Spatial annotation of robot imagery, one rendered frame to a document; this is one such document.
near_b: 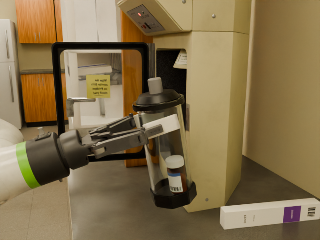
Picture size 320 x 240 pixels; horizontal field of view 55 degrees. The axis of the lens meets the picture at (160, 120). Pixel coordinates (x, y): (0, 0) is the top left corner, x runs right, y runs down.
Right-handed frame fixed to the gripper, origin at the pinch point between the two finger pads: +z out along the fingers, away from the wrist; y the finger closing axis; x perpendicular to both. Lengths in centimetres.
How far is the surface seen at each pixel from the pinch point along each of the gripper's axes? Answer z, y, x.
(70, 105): -18.4, 40.1, -3.0
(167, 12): 10.3, 8.7, -20.8
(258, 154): 43, 42, 38
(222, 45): 22.1, 9.6, -10.0
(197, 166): 8.4, 10.1, 18.1
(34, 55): -80, 561, -36
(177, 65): 13.6, 22.3, -7.0
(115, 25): 17, 135, -28
